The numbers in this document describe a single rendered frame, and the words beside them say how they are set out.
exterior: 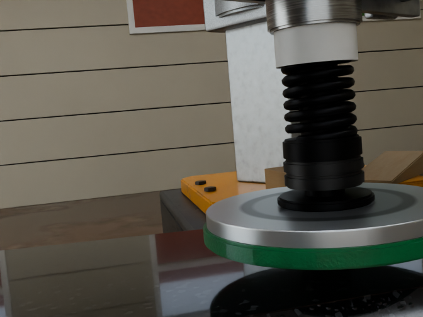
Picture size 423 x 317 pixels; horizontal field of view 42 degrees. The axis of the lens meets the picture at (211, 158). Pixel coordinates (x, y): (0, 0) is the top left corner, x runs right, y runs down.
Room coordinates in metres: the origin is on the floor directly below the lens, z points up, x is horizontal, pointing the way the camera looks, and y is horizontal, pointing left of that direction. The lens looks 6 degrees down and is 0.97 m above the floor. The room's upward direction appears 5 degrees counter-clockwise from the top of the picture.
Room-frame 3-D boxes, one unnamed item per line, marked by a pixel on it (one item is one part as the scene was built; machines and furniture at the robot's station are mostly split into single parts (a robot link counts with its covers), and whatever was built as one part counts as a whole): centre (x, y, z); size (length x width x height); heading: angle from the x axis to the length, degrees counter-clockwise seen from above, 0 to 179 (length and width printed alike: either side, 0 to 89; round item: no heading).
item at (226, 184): (1.34, -0.19, 0.76); 0.49 x 0.49 x 0.05; 11
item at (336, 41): (0.48, -0.10, 1.02); 0.07 x 0.07 x 0.04
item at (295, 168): (0.48, -0.10, 0.91); 0.07 x 0.07 x 0.01
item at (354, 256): (0.48, -0.10, 0.87); 0.22 x 0.22 x 0.04
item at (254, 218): (0.48, -0.10, 0.87); 0.21 x 0.21 x 0.01
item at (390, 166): (1.21, -0.39, 0.80); 0.20 x 0.10 x 0.05; 138
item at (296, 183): (0.48, -0.10, 0.90); 0.07 x 0.07 x 0.01
